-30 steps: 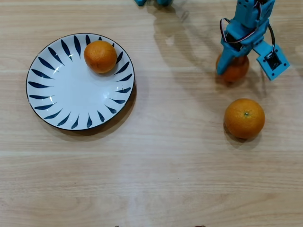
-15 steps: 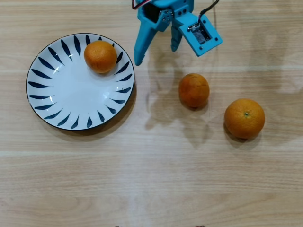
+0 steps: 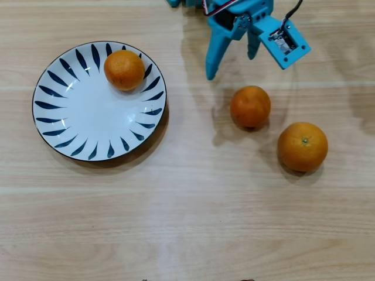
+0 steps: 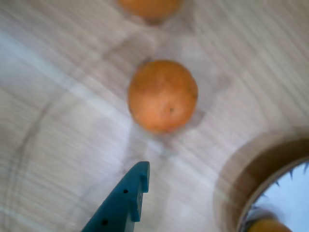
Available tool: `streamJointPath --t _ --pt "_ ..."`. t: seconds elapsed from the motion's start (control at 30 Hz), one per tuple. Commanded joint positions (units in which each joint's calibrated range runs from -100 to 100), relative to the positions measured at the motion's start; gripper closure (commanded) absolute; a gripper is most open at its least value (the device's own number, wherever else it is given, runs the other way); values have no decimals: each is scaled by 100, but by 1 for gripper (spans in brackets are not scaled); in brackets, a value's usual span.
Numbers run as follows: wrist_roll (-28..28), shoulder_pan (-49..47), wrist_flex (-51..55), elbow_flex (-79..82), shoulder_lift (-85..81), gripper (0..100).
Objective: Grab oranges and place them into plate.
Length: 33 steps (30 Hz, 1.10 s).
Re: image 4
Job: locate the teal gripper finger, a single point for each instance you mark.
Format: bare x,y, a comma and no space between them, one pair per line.
116,207

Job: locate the orange fruit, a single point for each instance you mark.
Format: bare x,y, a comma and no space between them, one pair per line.
149,8
268,227
163,96

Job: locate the white plate with blue strokes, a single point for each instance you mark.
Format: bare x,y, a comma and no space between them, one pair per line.
289,193

